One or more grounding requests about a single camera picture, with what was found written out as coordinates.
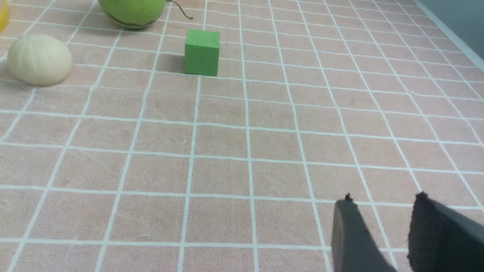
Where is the green toy watermelon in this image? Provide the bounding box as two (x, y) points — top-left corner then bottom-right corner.
(98, 0), (194, 31)

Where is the green foam cube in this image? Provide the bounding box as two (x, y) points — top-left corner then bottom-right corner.
(184, 29), (220, 76)

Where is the pink checkered tablecloth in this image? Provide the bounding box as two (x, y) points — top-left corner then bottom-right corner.
(0, 0), (484, 272)

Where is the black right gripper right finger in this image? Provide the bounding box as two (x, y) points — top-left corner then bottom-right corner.
(408, 192), (484, 272)

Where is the white steamed bun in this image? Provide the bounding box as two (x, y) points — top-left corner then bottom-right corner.
(7, 34), (73, 86)

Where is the yellow bamboo steamer tray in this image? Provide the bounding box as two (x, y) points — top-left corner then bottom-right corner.
(0, 0), (10, 33)

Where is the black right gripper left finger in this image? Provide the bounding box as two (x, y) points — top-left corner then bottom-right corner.
(331, 193), (396, 272)

